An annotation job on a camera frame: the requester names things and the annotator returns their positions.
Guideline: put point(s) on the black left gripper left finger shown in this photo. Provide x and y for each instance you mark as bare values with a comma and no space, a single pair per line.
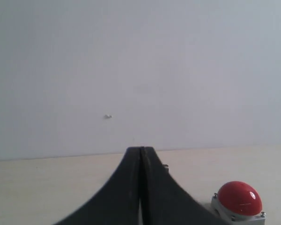
117,202

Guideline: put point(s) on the red dome push button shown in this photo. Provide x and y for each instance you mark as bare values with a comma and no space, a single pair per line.
238,203

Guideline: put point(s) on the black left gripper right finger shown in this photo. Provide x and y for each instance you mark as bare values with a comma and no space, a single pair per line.
163,201

